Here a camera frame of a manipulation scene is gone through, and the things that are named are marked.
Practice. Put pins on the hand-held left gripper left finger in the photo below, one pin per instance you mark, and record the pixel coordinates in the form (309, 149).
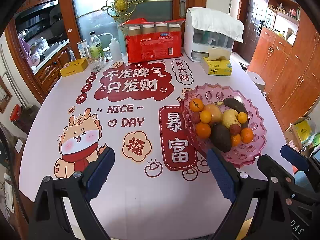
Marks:
(100, 173)

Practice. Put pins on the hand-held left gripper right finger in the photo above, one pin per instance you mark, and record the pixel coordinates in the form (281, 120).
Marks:
(222, 176)

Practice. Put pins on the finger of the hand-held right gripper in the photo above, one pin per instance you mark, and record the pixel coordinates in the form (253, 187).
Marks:
(268, 163)
(292, 152)

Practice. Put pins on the pink plastic fruit bowl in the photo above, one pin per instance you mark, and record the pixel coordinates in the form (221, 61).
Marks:
(246, 155)

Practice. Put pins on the large mandarin orange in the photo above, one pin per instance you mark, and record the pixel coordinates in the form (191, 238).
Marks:
(203, 130)
(247, 135)

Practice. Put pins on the small mandarin orange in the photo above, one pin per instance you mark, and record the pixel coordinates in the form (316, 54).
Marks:
(242, 118)
(235, 140)
(205, 117)

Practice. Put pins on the dark avocado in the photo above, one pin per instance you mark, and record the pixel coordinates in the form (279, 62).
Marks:
(221, 137)

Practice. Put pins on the yellow pear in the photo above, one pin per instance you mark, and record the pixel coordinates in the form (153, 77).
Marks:
(230, 118)

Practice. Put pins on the red apple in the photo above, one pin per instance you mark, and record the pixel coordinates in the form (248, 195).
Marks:
(215, 112)

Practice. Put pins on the overripe brown banana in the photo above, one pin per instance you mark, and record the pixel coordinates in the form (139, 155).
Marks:
(236, 105)

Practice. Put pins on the mandarin orange with dark stem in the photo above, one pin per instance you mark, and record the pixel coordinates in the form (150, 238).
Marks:
(196, 105)

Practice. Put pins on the open cardboard box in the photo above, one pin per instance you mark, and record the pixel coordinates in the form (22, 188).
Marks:
(300, 132)

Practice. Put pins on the printed cartoon tablecloth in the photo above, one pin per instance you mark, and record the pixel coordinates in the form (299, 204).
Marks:
(150, 200)

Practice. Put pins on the orange wooden cabinet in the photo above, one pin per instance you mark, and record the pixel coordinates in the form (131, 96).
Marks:
(287, 75)

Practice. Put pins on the white round bin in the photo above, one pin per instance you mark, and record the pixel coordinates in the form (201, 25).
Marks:
(256, 80)

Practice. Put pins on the red plastic container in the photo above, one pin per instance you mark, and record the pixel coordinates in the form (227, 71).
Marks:
(16, 113)

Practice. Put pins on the yellow tissue box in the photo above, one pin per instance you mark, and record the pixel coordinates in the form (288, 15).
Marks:
(220, 70)

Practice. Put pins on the clear drinking glass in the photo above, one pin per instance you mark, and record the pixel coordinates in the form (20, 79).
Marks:
(95, 65)

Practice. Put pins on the flat yellow cardboard box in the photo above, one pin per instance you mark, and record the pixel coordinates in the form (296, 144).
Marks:
(73, 67)

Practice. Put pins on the wooden kitchen cabinet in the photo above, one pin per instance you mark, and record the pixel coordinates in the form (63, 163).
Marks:
(52, 67)

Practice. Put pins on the small glass jar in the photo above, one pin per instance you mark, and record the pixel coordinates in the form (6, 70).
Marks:
(107, 54)

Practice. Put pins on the white plastic bag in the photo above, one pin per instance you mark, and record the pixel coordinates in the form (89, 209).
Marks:
(72, 56)

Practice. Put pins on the small metal tin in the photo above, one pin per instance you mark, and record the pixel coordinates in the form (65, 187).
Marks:
(88, 52)

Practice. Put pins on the white squeeze bottle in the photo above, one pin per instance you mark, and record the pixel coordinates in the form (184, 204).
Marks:
(115, 50)

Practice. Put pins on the white and blue carton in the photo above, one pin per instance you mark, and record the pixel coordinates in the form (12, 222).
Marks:
(82, 48)

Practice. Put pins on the clear bottle with green label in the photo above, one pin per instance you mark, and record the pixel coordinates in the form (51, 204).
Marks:
(96, 46)

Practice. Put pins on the red pack of paper cups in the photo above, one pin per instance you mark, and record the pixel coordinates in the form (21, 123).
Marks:
(150, 50)

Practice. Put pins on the white countertop dispenser box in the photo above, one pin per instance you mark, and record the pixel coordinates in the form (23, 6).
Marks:
(190, 42)

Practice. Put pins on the brown entrance door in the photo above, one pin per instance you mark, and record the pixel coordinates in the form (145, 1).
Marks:
(255, 17)

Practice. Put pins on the white towel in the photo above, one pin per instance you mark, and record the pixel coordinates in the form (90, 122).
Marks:
(215, 17)

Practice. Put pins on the gold door ornament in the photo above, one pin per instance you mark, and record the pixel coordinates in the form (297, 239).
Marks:
(121, 3)

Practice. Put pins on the wooden wall shelf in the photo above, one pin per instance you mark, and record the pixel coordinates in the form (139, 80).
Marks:
(285, 12)

